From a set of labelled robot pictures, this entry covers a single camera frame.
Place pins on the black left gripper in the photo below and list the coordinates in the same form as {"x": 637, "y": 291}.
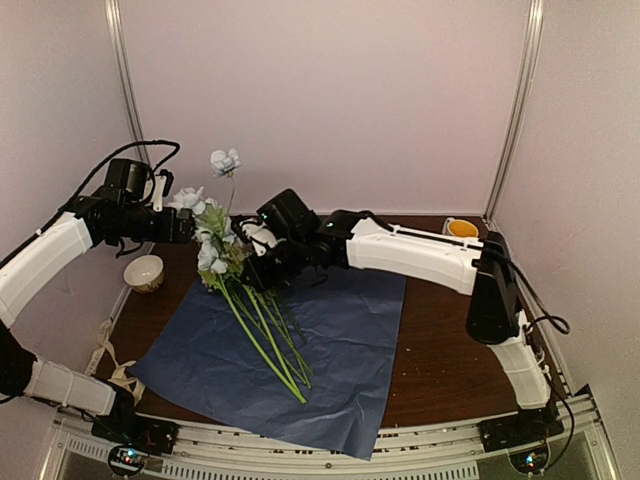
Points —
{"x": 182, "y": 235}

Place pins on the blue wrapping paper sheet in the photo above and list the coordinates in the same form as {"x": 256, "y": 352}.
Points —
{"x": 204, "y": 362}

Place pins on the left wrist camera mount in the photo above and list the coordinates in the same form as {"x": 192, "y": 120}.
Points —
{"x": 159, "y": 187}

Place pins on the pink rose stem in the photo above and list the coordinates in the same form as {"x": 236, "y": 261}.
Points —
{"x": 290, "y": 339}
{"x": 271, "y": 336}

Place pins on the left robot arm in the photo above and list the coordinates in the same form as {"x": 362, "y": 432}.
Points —
{"x": 129, "y": 205}

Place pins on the blue hydrangea flower bunch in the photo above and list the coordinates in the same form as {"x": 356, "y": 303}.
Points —
{"x": 221, "y": 252}

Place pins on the small patterned ceramic bowl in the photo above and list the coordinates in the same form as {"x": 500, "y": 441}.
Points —
{"x": 145, "y": 274}

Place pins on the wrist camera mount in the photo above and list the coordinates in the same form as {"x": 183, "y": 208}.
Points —
{"x": 159, "y": 187}
{"x": 254, "y": 232}

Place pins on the orange flower stem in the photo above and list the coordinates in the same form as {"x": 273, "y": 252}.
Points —
{"x": 258, "y": 340}

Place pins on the front aluminium rail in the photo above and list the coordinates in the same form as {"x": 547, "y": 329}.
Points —
{"x": 453, "y": 450}

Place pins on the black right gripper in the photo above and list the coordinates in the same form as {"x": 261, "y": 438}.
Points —
{"x": 263, "y": 277}

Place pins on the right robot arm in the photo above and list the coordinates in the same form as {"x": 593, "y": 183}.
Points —
{"x": 286, "y": 237}

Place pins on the floral ceramic mug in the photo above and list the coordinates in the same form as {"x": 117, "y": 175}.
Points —
{"x": 459, "y": 228}

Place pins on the left aluminium corner post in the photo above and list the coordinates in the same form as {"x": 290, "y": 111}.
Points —
{"x": 116, "y": 32}

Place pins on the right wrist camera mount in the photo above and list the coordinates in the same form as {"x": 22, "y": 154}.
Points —
{"x": 254, "y": 232}

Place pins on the cream ribbon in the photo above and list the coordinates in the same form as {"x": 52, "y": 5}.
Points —
{"x": 119, "y": 375}

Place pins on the white flower stem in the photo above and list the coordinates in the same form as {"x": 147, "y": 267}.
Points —
{"x": 231, "y": 291}

